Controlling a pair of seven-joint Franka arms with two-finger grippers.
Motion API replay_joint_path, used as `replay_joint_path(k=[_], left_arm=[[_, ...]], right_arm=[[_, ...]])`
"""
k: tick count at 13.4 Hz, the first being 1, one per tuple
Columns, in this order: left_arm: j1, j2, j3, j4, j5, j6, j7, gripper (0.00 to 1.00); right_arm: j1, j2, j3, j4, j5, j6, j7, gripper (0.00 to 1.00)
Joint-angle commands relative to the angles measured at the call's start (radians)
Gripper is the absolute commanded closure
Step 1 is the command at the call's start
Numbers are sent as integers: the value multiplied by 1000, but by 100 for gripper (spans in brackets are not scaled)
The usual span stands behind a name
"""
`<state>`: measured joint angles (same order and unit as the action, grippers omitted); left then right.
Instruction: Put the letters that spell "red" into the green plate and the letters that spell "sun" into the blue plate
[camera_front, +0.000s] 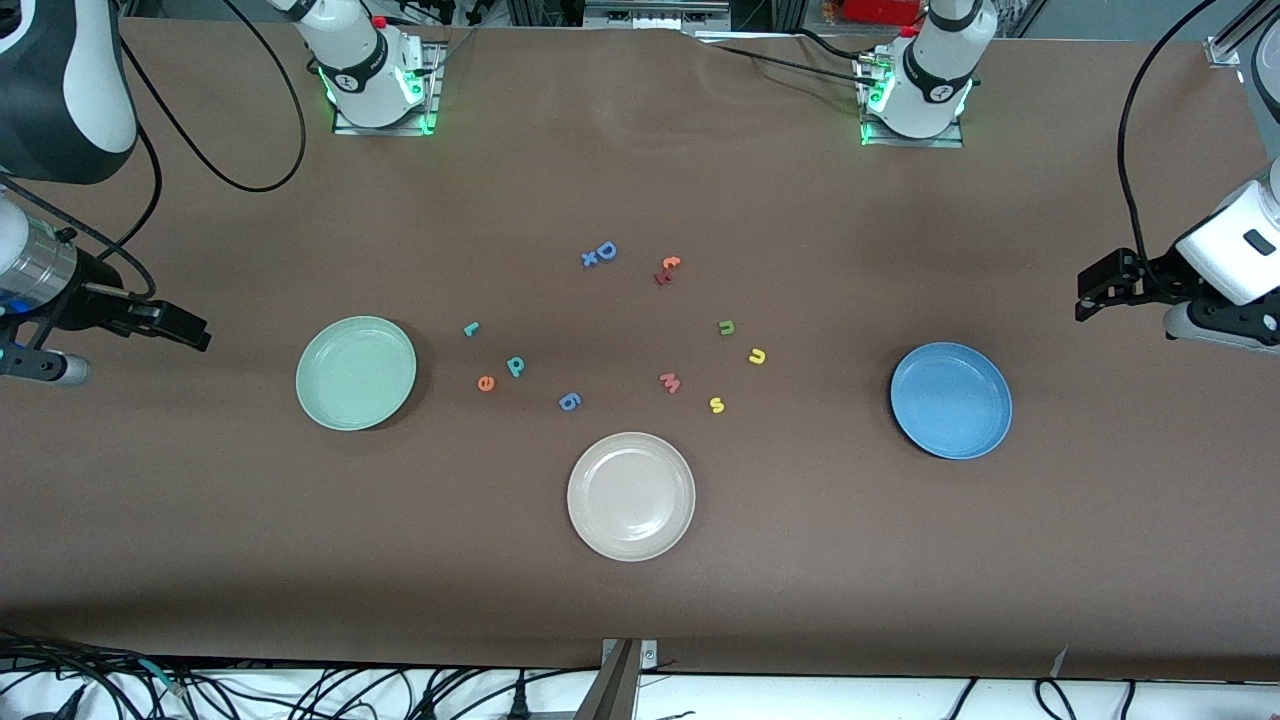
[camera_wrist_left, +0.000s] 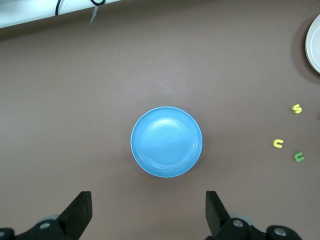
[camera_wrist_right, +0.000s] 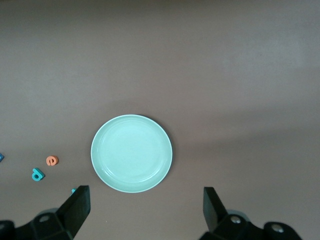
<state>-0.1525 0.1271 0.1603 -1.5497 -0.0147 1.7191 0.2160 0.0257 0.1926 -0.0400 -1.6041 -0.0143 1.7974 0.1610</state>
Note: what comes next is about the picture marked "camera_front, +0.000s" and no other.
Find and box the light green plate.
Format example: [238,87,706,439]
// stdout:
[295,316,418,432]

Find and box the blue plate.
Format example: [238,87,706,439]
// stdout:
[889,341,1014,461]

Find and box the red box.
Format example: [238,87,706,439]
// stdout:
[843,0,923,26]

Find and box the beige plate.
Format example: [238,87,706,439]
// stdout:
[566,431,697,563]

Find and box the grey power strip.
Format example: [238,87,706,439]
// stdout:
[585,0,731,31]

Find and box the brown table cover sheet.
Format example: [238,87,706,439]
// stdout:
[0,15,1280,683]

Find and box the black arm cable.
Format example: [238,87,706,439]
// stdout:
[0,0,307,303]
[1114,0,1223,293]

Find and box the aluminium frame profile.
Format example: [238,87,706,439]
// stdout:
[505,0,586,28]
[1205,0,1280,69]

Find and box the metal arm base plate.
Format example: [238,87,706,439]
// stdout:
[858,55,967,150]
[333,40,447,137]

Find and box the cable with teal plug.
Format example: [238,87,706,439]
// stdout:
[140,655,191,701]

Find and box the black base cable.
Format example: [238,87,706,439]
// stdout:
[700,40,881,91]
[785,25,871,63]

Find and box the dark metal post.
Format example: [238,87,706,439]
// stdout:
[572,640,641,720]

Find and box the metal table edge bracket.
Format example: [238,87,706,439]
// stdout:
[600,638,660,671]

